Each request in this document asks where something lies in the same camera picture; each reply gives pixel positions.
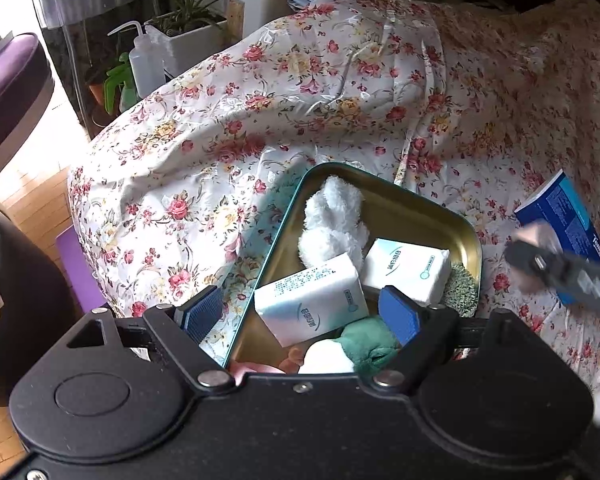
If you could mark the purple upholstered stool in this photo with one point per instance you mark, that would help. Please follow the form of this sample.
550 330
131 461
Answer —
26 87

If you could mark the green fuzzy ball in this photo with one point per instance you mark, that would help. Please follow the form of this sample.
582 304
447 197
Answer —
461 292

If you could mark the white squeeze bottle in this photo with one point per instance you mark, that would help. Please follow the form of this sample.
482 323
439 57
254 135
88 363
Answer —
145 59

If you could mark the potted green plant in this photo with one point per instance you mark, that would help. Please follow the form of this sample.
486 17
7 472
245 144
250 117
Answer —
188 33

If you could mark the white blue tissue packet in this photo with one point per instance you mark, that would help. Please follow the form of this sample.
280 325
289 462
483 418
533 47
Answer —
312 302

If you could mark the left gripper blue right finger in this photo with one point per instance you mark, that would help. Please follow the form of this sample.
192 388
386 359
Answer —
403 316

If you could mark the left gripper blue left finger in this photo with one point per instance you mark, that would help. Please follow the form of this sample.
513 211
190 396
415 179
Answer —
200 313

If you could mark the white fluffy plush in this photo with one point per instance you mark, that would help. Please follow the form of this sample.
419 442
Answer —
332 225

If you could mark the white and green plush toy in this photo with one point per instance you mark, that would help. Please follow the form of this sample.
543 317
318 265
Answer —
364 347

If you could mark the white tissue pack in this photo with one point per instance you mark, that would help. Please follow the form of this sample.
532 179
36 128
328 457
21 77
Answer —
419 272

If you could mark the silver round side table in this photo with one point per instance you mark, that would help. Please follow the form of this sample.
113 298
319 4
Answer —
75 37

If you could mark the floral bed sheet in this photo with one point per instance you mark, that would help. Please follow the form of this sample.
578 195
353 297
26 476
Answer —
471 108

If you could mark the blue Tempo tissue pack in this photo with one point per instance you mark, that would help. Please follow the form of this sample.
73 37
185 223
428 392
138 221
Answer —
554 217

